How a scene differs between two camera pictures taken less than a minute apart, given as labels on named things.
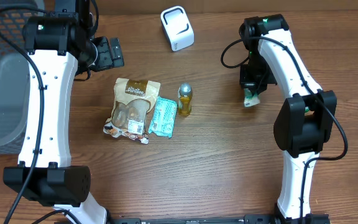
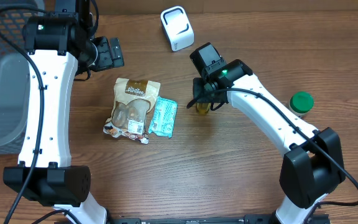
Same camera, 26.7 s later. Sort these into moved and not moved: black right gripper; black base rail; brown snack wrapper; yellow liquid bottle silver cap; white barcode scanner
Moved: yellow liquid bottle silver cap; black right gripper
Not moved: brown snack wrapper; white barcode scanner; black base rail
